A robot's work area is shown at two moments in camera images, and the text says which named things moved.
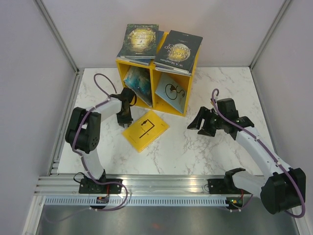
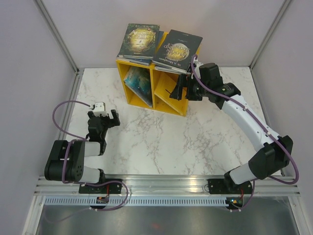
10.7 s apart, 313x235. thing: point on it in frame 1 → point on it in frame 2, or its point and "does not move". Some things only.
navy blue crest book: x=147 y=61 does not move
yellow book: x=145 y=130 → x=164 y=88
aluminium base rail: x=136 y=186 does not move
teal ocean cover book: x=139 y=79 does not move
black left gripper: x=128 y=121 → x=115 y=116
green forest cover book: x=139 y=41 does not move
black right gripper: x=205 y=113 → x=182 y=82
